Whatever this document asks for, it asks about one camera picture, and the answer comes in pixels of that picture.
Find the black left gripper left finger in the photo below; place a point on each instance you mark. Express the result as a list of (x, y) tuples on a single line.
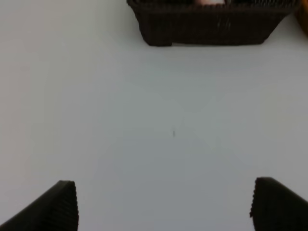
[(55, 210)]

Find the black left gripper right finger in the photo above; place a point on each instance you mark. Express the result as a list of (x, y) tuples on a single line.
[(277, 208)]

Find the pink squeeze bottle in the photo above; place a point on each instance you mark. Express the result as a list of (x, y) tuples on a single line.
[(209, 2)]

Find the dark brown wicker basket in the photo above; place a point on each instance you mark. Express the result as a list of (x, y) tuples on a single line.
[(163, 23)]

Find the tan wicker basket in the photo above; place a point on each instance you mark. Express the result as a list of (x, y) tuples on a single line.
[(301, 15)]

